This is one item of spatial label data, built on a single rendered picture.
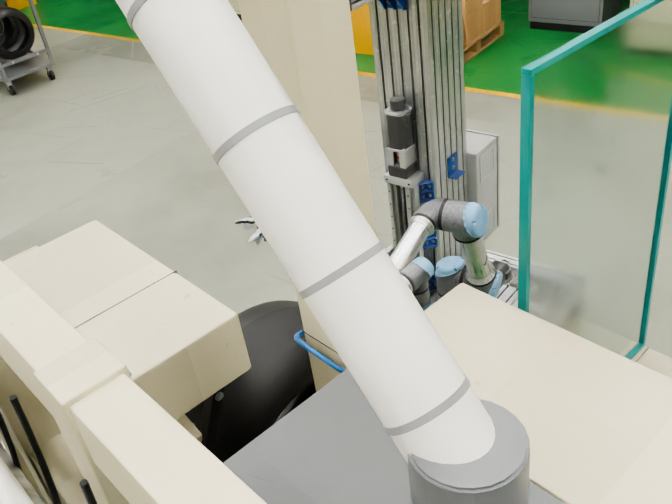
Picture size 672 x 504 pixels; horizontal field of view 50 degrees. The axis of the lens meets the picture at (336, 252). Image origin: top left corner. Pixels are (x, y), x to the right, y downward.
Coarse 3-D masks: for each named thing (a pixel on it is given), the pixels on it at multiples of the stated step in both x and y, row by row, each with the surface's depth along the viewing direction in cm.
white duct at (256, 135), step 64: (128, 0) 88; (192, 0) 86; (192, 64) 86; (256, 64) 88; (256, 128) 86; (256, 192) 87; (320, 192) 87; (320, 256) 86; (384, 256) 89; (320, 320) 90; (384, 320) 86; (384, 384) 87; (448, 384) 87; (448, 448) 86
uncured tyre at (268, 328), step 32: (256, 320) 188; (288, 320) 188; (256, 352) 178; (288, 352) 177; (256, 384) 172; (288, 384) 175; (192, 416) 178; (224, 416) 172; (256, 416) 171; (224, 448) 172
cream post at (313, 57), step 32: (256, 0) 113; (288, 0) 108; (320, 0) 112; (256, 32) 117; (288, 32) 111; (320, 32) 115; (352, 32) 120; (288, 64) 115; (320, 64) 117; (352, 64) 122; (288, 96) 119; (320, 96) 119; (352, 96) 124; (320, 128) 122; (352, 128) 127; (352, 160) 130; (352, 192) 132; (320, 352) 154; (320, 384) 162
